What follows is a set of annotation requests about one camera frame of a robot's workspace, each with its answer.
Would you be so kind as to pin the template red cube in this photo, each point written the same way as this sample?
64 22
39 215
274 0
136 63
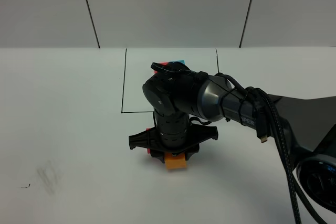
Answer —
158 67

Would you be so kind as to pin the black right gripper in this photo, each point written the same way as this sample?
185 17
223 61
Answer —
176 133

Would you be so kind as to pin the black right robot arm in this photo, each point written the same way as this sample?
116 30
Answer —
186 102

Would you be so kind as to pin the template blue cube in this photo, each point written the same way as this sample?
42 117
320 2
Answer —
180 61

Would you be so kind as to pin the orange cube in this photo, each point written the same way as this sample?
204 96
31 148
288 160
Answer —
175 161

